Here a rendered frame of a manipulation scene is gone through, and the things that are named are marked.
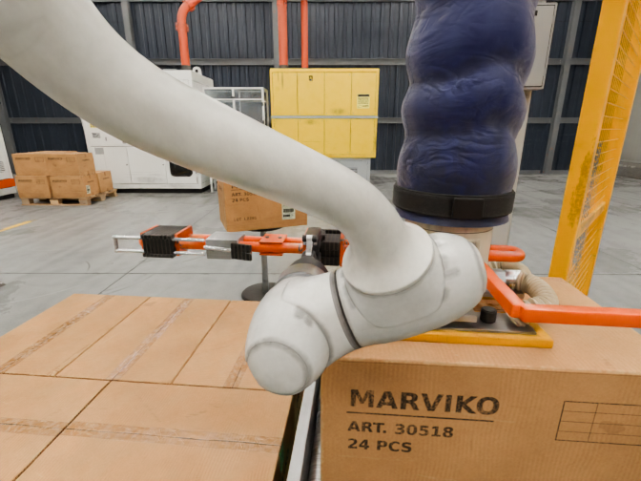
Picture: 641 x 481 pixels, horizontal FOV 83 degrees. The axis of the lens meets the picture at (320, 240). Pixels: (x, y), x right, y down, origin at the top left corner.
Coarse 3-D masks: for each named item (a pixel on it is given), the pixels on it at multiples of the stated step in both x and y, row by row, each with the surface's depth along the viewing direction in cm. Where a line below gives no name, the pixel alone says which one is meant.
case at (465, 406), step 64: (320, 384) 64; (384, 384) 63; (448, 384) 62; (512, 384) 61; (576, 384) 60; (640, 384) 59; (320, 448) 68; (384, 448) 67; (448, 448) 66; (512, 448) 64; (576, 448) 63; (640, 448) 62
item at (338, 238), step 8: (328, 232) 81; (336, 232) 81; (328, 240) 76; (336, 240) 76; (304, 248) 74; (320, 248) 73; (328, 248) 73; (336, 248) 73; (320, 256) 74; (328, 256) 74; (336, 256) 74; (328, 264) 74; (336, 264) 74
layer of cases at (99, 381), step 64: (64, 320) 155; (128, 320) 155; (192, 320) 155; (0, 384) 116; (64, 384) 116; (128, 384) 116; (192, 384) 116; (256, 384) 116; (0, 448) 93; (64, 448) 93; (128, 448) 93; (192, 448) 93; (256, 448) 93
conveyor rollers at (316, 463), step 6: (318, 408) 107; (318, 414) 104; (318, 420) 102; (318, 426) 99; (318, 432) 97; (318, 438) 95; (318, 444) 93; (312, 450) 93; (318, 450) 91; (312, 456) 91; (318, 456) 90; (312, 462) 89; (318, 462) 88; (312, 468) 87; (318, 468) 87; (312, 474) 85; (318, 474) 85; (312, 480) 84; (318, 480) 84
